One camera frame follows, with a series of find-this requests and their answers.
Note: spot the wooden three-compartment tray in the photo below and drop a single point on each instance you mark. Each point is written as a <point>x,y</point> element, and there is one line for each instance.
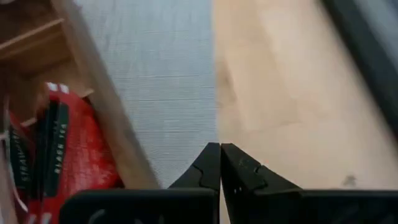
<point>105,93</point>

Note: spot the black aluminium table frame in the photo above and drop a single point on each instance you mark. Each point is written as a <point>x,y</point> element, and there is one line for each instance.
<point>373,46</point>

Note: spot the grey ribbed mat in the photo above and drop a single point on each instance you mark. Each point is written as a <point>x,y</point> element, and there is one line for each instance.
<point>161,77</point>

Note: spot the red strawberry tea packet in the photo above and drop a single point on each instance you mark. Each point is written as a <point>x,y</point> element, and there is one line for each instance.
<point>18,161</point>
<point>84,149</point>

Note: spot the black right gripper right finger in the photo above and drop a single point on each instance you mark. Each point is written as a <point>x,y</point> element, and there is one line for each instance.
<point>242,180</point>

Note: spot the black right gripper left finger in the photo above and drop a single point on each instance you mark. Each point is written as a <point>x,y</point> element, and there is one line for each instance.
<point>202,174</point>

